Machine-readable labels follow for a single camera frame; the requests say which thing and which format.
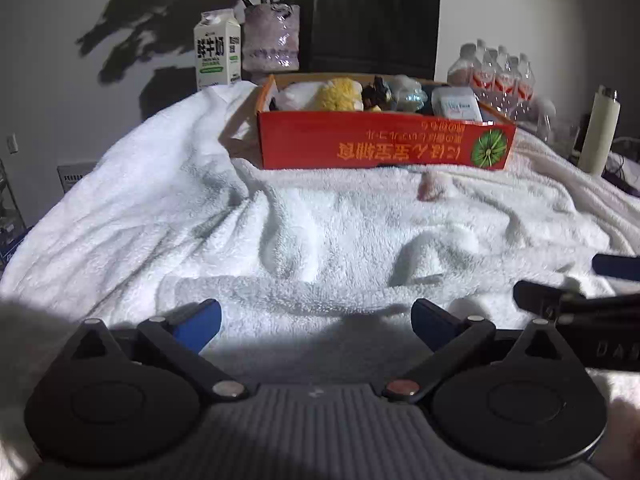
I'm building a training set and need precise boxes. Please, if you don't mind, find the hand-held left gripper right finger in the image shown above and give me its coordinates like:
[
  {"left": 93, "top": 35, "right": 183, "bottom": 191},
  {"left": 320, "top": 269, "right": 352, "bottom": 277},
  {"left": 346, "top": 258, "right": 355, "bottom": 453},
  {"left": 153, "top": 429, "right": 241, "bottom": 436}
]
[{"left": 381, "top": 297, "right": 589, "bottom": 404}]

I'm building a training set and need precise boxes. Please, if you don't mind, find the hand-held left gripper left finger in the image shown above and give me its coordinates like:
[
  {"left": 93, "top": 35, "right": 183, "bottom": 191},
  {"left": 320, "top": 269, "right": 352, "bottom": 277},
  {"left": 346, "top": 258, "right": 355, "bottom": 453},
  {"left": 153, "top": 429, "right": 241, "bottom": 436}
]
[{"left": 49, "top": 299, "right": 250, "bottom": 403}]

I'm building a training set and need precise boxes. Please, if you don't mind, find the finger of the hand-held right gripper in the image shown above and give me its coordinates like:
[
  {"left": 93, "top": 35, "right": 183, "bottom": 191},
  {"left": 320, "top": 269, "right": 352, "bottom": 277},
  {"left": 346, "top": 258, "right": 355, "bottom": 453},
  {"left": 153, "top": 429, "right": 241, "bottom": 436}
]
[
  {"left": 592, "top": 253, "right": 640, "bottom": 283},
  {"left": 513, "top": 280, "right": 640, "bottom": 319}
]

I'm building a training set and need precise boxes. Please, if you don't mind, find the orange cardboard box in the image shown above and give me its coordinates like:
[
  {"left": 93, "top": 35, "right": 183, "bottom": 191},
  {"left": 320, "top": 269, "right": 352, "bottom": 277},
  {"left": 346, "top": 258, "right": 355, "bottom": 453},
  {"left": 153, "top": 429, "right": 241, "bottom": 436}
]
[{"left": 254, "top": 73, "right": 518, "bottom": 172}]

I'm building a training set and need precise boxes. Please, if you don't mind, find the white plastic wipes container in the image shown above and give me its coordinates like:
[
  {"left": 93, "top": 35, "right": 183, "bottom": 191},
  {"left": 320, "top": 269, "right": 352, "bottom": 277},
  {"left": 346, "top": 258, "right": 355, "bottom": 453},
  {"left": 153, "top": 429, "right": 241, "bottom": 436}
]
[{"left": 430, "top": 86, "right": 484, "bottom": 124}]

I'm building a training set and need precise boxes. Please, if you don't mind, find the iridescent plastic bag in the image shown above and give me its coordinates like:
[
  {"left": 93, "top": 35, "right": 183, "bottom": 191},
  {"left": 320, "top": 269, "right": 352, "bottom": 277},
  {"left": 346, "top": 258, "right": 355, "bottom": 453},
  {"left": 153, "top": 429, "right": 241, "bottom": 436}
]
[{"left": 389, "top": 74, "right": 429, "bottom": 112}]

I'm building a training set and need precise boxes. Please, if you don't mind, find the yellow white plush toy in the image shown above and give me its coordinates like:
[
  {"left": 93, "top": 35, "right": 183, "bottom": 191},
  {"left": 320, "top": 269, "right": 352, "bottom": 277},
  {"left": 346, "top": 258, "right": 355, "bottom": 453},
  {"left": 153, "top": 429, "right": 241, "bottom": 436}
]
[{"left": 277, "top": 77, "right": 364, "bottom": 112}]

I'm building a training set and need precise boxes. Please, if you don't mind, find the white terry towel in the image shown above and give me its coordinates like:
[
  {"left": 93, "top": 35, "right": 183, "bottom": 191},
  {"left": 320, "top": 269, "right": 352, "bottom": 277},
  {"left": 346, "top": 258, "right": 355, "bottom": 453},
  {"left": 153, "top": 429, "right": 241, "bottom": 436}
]
[{"left": 0, "top": 80, "right": 640, "bottom": 480}]

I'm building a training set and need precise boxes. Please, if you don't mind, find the white thermos bottle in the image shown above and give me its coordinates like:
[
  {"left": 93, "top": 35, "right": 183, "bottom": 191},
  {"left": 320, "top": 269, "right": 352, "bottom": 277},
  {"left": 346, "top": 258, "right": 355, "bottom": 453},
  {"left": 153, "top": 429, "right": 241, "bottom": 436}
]
[{"left": 578, "top": 84, "right": 622, "bottom": 176}]

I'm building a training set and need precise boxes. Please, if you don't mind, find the small pinkish crumpled object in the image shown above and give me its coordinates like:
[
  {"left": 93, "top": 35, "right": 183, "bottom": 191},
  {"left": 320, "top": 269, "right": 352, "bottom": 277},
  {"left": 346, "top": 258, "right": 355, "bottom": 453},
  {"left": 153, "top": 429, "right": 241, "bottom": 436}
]
[{"left": 418, "top": 169, "right": 451, "bottom": 202}]

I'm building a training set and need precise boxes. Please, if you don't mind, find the clear glass cup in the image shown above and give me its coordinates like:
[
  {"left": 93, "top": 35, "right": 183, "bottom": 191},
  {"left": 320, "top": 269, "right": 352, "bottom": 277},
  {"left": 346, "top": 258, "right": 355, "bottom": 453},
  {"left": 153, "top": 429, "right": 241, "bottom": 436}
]
[{"left": 537, "top": 114, "right": 581, "bottom": 159}]

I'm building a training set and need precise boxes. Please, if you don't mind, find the white vented box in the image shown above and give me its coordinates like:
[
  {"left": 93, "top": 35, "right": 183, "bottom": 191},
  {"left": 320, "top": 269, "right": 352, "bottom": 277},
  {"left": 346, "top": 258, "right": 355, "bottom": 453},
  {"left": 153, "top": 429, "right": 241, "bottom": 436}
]
[{"left": 57, "top": 159, "right": 99, "bottom": 194}]

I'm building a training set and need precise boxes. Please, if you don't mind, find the pack of water bottles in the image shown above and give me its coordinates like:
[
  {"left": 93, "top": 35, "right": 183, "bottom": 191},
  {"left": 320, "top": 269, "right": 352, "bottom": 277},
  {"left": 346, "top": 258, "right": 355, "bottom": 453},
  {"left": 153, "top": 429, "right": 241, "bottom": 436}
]
[{"left": 446, "top": 38, "right": 537, "bottom": 121}]

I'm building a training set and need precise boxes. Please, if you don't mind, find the white milk carton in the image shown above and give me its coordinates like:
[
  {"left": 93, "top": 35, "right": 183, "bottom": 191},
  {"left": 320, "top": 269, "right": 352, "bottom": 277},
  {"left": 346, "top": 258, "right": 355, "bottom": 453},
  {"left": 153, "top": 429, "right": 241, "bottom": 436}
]
[{"left": 193, "top": 8, "right": 243, "bottom": 92}]

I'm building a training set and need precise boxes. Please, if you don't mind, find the purple glass vase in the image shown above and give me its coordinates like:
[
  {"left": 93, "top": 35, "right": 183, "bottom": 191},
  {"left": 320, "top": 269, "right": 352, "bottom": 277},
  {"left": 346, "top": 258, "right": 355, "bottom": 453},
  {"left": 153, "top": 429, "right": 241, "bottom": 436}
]
[{"left": 242, "top": 3, "right": 301, "bottom": 74}]

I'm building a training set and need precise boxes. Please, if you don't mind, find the black paper bag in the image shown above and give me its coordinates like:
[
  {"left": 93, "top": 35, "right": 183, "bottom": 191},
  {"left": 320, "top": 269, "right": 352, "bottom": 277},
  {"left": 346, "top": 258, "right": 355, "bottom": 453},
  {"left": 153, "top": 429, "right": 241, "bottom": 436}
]
[{"left": 308, "top": 0, "right": 442, "bottom": 81}]

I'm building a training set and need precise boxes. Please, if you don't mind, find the tangle of desk cables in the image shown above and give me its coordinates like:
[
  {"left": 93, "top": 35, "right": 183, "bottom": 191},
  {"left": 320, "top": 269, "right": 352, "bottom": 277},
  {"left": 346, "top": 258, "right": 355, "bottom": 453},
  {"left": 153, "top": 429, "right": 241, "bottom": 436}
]
[{"left": 604, "top": 152, "right": 640, "bottom": 197}]

